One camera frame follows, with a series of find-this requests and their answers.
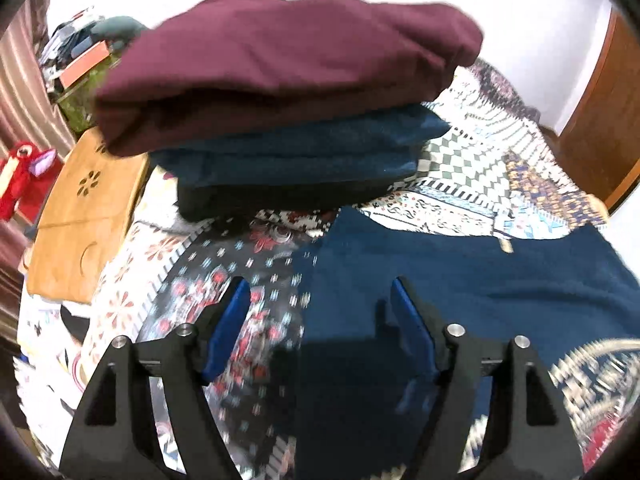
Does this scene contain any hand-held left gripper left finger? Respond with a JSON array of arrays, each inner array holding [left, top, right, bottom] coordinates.
[[59, 276, 252, 480]]

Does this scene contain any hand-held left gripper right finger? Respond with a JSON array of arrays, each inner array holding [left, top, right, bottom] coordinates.
[[390, 275, 585, 480]]

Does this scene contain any navy patterned knit sweater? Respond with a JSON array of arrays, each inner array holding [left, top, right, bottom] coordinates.
[[292, 207, 640, 480]]

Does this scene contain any black folded garment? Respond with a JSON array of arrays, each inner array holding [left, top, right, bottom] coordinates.
[[175, 180, 416, 223]]

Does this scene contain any patchwork patterned bedsheet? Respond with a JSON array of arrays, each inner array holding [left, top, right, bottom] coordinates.
[[15, 57, 611, 480]]

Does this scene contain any wooden lap table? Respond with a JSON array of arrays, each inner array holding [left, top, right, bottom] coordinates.
[[25, 127, 151, 306]]

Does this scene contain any teal folded garment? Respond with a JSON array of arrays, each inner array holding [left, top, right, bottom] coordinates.
[[150, 105, 451, 201]]

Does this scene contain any red plush toy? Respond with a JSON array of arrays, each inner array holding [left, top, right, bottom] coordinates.
[[0, 140, 63, 221]]

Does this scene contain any maroon folded garment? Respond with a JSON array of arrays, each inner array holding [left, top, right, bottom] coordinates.
[[94, 0, 485, 157]]

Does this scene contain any green mottled container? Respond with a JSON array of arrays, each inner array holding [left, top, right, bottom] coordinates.
[[57, 55, 123, 133]]

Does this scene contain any wooden door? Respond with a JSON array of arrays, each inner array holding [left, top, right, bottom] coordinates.
[[555, 7, 640, 213]]

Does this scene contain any orange box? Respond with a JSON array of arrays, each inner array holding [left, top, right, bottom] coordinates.
[[59, 40, 112, 88]]

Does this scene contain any striped curtain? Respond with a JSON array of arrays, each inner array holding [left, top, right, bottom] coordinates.
[[0, 0, 76, 341]]

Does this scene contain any dark green cloth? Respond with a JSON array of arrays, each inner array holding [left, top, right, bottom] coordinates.
[[95, 16, 151, 53]]

